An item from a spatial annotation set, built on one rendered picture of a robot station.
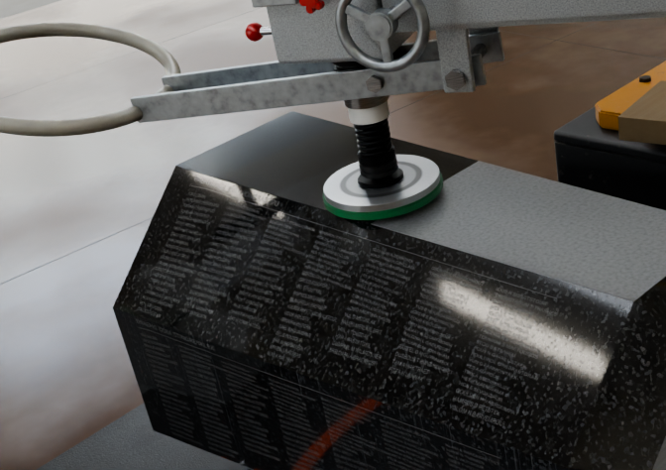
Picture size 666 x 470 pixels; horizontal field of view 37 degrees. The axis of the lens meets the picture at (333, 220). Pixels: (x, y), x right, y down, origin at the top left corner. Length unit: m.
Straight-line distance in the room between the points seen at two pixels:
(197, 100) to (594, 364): 0.85
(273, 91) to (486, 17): 0.43
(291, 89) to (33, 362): 1.82
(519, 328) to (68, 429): 1.71
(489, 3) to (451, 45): 0.10
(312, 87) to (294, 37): 0.12
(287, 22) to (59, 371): 1.85
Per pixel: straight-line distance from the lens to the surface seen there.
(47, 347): 3.39
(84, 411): 3.00
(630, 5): 1.48
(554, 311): 1.50
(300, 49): 1.65
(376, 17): 1.51
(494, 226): 1.68
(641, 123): 2.02
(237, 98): 1.80
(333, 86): 1.70
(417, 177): 1.79
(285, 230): 1.89
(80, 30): 2.29
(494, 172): 1.87
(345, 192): 1.79
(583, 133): 2.21
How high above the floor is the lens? 1.60
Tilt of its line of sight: 26 degrees down
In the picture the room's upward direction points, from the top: 12 degrees counter-clockwise
